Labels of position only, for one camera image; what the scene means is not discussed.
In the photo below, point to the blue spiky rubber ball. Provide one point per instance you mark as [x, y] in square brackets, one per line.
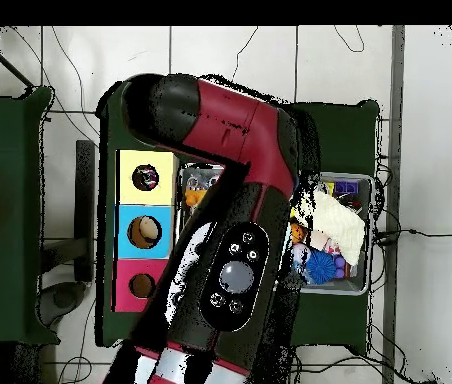
[322, 268]

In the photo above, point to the cream waffle cloth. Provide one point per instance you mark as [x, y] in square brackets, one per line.
[338, 224]

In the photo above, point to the dark green side table cloth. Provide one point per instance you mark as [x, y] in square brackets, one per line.
[6, 140]

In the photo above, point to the wooden box with three holes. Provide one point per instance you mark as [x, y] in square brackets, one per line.
[146, 198]

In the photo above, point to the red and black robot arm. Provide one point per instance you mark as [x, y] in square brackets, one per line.
[230, 120]

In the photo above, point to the orange toy building block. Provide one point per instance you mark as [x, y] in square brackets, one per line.
[194, 196]

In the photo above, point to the grey stand base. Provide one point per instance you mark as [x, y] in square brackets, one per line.
[64, 298]

